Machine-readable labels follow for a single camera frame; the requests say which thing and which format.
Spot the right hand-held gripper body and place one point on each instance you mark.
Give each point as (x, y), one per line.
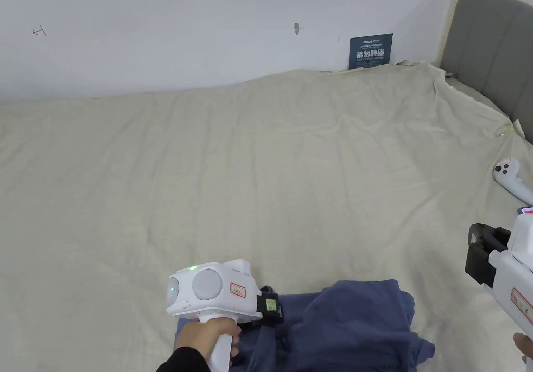
(516, 272)

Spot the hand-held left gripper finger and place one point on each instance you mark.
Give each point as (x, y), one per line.
(271, 310)

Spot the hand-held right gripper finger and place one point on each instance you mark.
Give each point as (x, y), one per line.
(485, 229)
(479, 263)

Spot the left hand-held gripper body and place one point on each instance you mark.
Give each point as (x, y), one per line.
(208, 288)

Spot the dark blue shirt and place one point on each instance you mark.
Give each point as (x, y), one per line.
(345, 330)

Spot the person's left forearm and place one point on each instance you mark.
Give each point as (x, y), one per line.
(183, 361)

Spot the person's left hand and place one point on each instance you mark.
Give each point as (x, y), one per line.
(204, 336)

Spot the person's right hand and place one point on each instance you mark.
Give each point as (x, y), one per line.
(524, 343)

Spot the white hand controller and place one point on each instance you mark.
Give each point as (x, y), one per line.
(509, 176)

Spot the bed with beige sheet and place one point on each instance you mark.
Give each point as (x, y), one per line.
(250, 159)

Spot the grey padded headboard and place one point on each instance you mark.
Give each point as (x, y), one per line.
(491, 35)

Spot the dark blue wall sign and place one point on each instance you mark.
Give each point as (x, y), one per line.
(370, 51)

